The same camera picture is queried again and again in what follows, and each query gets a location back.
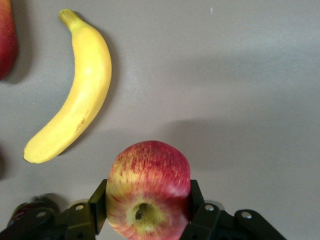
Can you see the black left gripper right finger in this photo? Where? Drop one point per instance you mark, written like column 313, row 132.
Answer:
column 212, row 225

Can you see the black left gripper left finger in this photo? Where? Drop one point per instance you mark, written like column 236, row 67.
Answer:
column 80, row 220

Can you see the red yellow striped apple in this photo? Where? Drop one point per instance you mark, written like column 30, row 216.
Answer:
column 150, row 180

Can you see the yellow banana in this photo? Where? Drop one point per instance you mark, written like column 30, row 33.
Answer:
column 87, row 87

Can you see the large table cover mat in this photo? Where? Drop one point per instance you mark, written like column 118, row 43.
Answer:
column 225, row 75

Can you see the red yellow mango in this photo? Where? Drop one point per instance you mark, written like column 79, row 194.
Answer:
column 6, row 37

